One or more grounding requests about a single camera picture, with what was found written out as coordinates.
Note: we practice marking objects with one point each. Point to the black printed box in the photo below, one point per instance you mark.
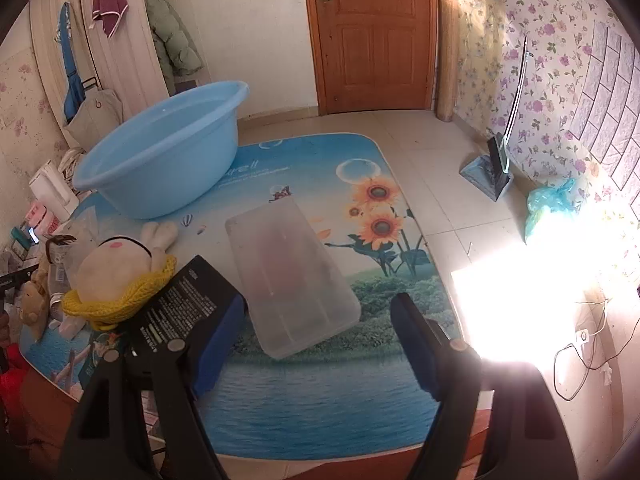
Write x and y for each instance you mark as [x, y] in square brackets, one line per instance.
[185, 295]

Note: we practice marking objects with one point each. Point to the small brown teddy bear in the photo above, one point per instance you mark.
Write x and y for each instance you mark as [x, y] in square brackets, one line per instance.
[34, 305]

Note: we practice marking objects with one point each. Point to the plush doll with yellow scarf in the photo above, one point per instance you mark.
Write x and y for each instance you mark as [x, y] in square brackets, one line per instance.
[115, 270]

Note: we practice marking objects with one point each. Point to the white wardrobe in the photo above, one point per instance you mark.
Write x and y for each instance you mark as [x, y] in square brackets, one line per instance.
[125, 60]

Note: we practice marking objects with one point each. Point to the light blue plastic bag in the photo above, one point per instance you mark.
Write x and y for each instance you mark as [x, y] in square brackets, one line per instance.
[550, 205]

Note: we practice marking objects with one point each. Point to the clear plastic toothpick box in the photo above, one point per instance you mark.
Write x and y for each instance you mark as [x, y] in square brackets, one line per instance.
[295, 280]

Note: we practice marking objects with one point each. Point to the white electric kettle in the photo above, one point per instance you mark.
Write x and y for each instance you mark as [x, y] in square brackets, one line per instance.
[50, 187]

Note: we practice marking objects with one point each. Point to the teal small container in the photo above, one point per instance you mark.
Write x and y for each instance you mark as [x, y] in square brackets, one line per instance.
[22, 236]

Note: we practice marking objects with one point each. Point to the pink bottle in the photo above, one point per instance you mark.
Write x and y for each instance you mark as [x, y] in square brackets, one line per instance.
[42, 217]

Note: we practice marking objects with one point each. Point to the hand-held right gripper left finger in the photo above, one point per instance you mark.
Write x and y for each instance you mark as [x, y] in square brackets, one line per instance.
[220, 345]

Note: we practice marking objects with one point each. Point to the brown wooden door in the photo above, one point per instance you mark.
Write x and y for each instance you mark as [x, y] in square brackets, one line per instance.
[372, 45]

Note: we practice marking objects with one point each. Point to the tan rolled mat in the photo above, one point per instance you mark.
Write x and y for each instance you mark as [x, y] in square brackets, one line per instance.
[446, 50]

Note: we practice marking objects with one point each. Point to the red cloth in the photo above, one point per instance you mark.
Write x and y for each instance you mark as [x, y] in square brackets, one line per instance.
[12, 390]

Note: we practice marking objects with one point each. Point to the grey blue dustpan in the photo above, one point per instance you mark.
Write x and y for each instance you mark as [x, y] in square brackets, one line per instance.
[487, 175]

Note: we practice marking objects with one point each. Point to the scenic printed desktop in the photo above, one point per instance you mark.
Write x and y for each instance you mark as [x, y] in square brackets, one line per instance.
[310, 395]

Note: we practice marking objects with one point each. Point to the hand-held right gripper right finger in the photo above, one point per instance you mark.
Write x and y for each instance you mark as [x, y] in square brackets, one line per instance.
[415, 345]

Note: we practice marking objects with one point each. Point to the clear bag with brown band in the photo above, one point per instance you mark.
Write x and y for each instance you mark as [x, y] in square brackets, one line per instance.
[62, 255]

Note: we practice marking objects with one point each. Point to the light blue plastic basin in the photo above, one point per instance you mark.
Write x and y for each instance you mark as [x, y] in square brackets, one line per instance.
[160, 150]

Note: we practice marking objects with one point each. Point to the green padded jacket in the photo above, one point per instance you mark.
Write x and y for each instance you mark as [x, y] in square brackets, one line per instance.
[172, 40]

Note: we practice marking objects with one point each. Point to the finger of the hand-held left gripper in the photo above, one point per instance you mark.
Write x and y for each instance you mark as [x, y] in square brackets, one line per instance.
[17, 284]

